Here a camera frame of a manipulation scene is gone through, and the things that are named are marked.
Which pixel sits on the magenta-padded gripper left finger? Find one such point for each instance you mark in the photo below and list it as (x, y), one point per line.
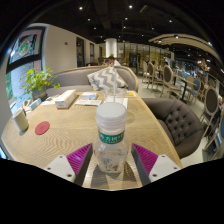
(59, 166)

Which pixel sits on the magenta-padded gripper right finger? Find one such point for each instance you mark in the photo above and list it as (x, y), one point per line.
(164, 166)

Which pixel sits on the clear water bottle white cap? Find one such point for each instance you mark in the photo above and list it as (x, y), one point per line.
(111, 150)

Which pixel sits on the flat round red coaster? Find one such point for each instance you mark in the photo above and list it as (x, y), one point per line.
(42, 128)

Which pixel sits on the dark grey tufted armchair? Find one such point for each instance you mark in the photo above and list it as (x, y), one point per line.
(181, 126)

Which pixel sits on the cream ceramic cup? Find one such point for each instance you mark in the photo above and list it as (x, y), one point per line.
(21, 120)

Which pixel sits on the colourful printed leaflet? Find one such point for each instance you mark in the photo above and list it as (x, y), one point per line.
(50, 100)

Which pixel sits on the white orange carton box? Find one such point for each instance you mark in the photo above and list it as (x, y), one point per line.
(65, 99)

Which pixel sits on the printed paper leaflet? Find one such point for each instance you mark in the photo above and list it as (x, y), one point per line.
(87, 102)

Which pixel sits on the white blue packet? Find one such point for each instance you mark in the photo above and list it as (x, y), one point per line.
(89, 96)

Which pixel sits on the white paper napkin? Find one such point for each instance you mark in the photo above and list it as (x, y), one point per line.
(120, 101)

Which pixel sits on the yellow card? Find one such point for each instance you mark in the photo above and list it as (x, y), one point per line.
(130, 94)

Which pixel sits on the green potted plant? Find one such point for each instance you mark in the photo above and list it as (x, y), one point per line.
(37, 81)

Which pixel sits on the group of dining chairs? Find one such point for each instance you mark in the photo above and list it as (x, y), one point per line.
(168, 78)

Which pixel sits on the grey curved sofa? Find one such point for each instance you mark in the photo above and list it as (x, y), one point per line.
(71, 78)

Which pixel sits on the grey white chevron pillow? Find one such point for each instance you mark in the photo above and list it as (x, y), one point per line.
(105, 79)

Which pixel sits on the person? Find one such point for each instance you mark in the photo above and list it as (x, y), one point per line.
(113, 61)

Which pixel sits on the white round pillar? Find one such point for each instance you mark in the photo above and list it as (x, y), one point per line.
(111, 47)

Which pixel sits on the group of ceiling lights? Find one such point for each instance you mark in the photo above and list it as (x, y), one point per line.
(130, 6)

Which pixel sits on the framed wall poster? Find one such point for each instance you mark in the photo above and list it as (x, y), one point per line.
(26, 45)

